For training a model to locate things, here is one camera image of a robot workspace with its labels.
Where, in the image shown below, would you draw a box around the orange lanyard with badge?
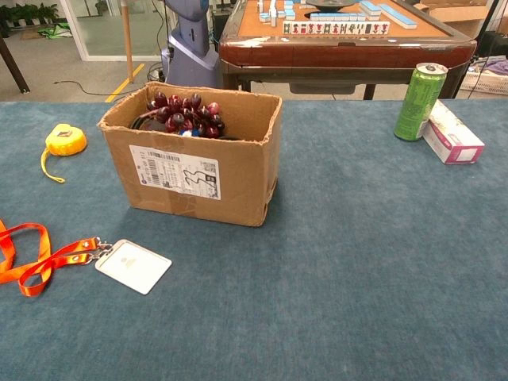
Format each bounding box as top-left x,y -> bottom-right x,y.
0,219 -> 173,298

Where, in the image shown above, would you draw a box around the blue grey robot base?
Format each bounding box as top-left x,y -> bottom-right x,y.
160,0 -> 223,89

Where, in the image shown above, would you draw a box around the brown cardboard box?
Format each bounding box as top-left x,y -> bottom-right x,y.
97,81 -> 283,228

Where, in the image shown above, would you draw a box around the bunch of purple grapes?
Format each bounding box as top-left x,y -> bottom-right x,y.
146,91 -> 226,140

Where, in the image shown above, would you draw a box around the blue felt table mat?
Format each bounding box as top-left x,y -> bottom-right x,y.
0,98 -> 508,381

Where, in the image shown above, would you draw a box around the brown mahjong table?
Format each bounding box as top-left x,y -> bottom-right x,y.
217,0 -> 478,101

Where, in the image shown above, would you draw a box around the cluster of upright mahjong tiles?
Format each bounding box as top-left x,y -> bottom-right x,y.
257,0 -> 297,27

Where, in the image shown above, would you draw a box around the row of face-up mahjong tiles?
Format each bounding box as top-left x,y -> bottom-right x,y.
282,21 -> 391,36

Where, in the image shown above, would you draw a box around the green drink can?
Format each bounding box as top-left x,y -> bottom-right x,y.
393,62 -> 449,142

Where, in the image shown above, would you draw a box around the row of blue-backed mahjong tiles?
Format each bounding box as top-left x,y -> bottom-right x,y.
310,12 -> 368,22

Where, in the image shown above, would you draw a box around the yellow tape measure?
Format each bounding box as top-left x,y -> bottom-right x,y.
40,123 -> 88,184

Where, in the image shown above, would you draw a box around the wooden pole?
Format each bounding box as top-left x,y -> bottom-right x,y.
121,0 -> 135,83

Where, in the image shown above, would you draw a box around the dark round dice dish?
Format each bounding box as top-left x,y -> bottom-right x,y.
305,0 -> 360,11

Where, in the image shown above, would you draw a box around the pink and white carton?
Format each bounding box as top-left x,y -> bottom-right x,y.
421,98 -> 486,165

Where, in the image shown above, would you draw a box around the stacked blue mahjong tiles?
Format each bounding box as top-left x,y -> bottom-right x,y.
359,0 -> 383,17

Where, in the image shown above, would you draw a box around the long diagonal mahjong tile row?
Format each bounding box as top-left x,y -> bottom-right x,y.
379,3 -> 418,29

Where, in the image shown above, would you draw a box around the green cloth on floor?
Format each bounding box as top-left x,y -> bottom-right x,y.
37,22 -> 75,40

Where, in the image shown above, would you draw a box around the white plastic basket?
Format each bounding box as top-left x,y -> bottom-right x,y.
460,59 -> 508,96

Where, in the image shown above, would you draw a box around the black furniture leg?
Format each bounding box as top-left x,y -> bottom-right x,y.
0,35 -> 31,94

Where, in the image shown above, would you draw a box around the potted green plants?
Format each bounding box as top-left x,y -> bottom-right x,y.
0,3 -> 60,39

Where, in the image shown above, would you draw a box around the black tripod stand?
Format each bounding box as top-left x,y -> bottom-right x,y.
474,0 -> 499,43

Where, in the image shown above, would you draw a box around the black cable coil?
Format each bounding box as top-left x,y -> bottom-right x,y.
129,110 -> 164,132

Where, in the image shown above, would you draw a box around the black floor cable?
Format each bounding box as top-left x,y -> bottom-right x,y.
53,79 -> 120,98

